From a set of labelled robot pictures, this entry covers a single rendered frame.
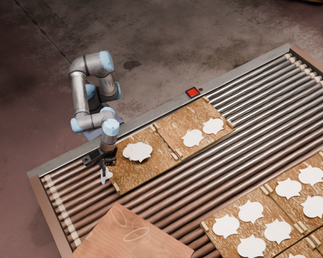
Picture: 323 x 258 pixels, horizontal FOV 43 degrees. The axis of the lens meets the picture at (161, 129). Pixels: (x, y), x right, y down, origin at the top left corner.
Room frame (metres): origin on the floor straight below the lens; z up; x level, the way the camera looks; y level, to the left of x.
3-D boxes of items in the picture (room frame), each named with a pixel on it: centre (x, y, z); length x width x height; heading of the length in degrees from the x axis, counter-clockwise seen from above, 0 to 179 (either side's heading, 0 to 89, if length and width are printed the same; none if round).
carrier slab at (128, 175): (1.48, 0.18, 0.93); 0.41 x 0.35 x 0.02; 113
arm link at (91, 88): (1.92, 0.42, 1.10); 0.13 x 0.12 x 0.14; 94
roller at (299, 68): (1.69, -0.18, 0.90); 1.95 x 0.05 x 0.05; 113
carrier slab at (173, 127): (1.66, -0.20, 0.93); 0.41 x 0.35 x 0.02; 114
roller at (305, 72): (1.64, -0.20, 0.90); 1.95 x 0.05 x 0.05; 113
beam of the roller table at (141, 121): (1.89, -0.10, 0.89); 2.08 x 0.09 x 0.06; 113
